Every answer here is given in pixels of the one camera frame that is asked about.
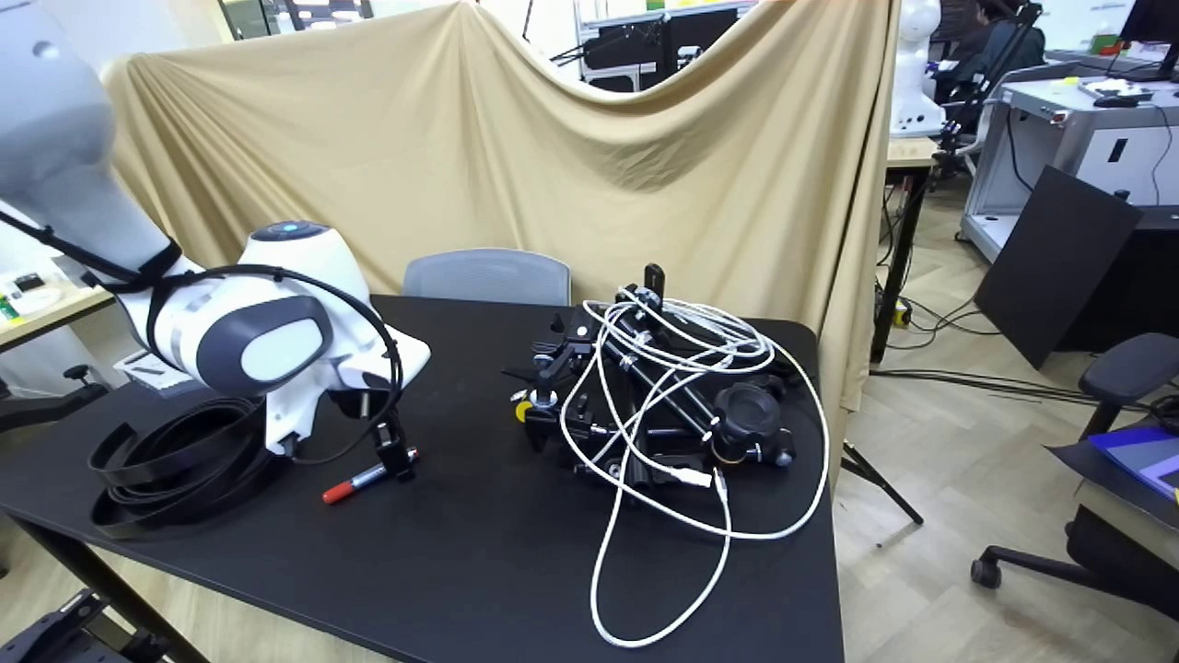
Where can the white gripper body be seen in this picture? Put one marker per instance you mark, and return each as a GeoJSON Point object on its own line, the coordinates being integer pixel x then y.
{"type": "Point", "coordinates": [374, 363]}

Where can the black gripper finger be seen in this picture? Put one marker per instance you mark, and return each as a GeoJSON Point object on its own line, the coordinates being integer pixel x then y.
{"type": "Point", "coordinates": [397, 450]}
{"type": "Point", "coordinates": [374, 404]}

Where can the blue marker with red cap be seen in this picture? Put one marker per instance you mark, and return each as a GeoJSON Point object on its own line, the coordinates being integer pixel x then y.
{"type": "Point", "coordinates": [355, 483]}

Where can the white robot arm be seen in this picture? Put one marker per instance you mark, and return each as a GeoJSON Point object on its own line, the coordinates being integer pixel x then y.
{"type": "Point", "coordinates": [285, 322]}

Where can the grey-blue plastic chair back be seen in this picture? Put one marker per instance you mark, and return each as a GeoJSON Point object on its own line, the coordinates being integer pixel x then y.
{"type": "Point", "coordinates": [492, 278]}

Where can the beige backdrop cloth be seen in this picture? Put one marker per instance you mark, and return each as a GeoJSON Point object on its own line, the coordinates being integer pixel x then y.
{"type": "Point", "coordinates": [752, 180]}

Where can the black leaning panel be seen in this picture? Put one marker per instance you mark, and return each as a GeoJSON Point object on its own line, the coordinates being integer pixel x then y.
{"type": "Point", "coordinates": [1052, 264]}

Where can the black office chair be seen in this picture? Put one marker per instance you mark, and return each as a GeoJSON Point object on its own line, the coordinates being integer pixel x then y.
{"type": "Point", "coordinates": [1124, 530]}

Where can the grey workbench with equipment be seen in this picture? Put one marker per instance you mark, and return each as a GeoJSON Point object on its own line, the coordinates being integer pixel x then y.
{"type": "Point", "coordinates": [1059, 123]}

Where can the black camera rig pile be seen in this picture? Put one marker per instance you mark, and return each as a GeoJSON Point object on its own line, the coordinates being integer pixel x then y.
{"type": "Point", "coordinates": [656, 388]}

